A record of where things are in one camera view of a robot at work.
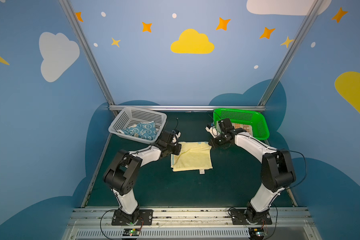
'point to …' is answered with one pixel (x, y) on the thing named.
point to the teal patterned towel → (146, 130)
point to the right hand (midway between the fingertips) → (211, 141)
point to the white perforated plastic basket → (133, 115)
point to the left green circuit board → (131, 232)
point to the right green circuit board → (256, 233)
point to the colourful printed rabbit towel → (247, 127)
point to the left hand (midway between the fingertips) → (182, 147)
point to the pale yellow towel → (194, 156)
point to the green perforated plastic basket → (259, 126)
